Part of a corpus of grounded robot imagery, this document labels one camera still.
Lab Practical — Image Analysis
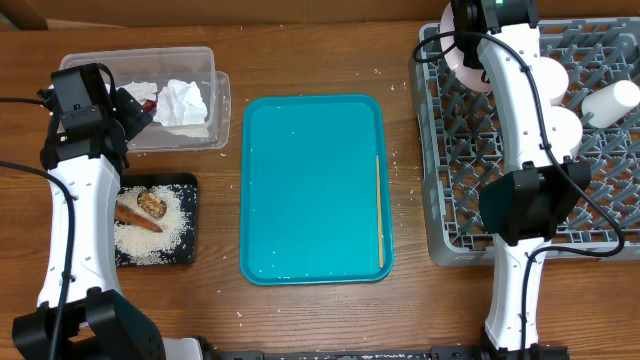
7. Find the black tray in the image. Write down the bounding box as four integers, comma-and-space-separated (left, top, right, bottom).
113, 172, 199, 266

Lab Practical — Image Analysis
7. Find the clear plastic bin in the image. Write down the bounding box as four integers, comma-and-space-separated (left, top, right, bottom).
60, 46, 231, 152

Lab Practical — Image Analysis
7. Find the teal serving tray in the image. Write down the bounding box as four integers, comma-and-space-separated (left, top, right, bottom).
240, 94, 394, 286

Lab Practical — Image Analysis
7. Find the wooden chopstick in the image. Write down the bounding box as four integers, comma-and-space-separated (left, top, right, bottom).
376, 155, 384, 269

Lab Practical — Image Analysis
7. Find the white napkin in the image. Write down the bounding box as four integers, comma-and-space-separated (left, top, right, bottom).
123, 82, 158, 104
154, 79, 208, 127

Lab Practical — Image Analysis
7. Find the large white plate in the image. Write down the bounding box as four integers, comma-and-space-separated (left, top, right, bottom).
439, 4, 492, 93

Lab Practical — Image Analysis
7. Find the grey dish rack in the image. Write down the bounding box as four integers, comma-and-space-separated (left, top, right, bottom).
409, 18, 639, 266

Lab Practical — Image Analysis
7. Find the white rice pile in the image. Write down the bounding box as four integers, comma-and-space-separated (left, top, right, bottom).
113, 184, 196, 265

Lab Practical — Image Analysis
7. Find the cream bowl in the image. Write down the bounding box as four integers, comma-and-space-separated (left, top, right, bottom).
544, 106, 583, 163

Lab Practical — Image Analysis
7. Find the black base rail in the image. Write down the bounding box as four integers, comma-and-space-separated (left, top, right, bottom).
219, 345, 570, 360

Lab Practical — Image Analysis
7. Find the orange carrot piece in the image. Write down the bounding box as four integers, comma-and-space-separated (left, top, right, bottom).
114, 205, 162, 233

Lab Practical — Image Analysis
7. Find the pink bowl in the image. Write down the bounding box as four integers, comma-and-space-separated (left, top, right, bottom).
540, 57, 569, 106

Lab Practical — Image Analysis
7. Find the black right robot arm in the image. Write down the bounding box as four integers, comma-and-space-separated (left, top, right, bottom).
442, 1, 591, 359

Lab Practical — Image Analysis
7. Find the white upturned cup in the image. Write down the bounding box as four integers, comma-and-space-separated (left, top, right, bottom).
581, 80, 640, 128

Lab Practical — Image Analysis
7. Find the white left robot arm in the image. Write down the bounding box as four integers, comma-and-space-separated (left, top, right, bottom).
12, 63, 217, 359

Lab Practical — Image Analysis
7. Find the red snack wrapper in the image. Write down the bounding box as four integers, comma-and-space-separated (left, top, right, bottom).
142, 100, 156, 113

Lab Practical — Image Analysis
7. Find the brown crumbly food scrap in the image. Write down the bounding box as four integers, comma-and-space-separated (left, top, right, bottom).
136, 190, 167, 219

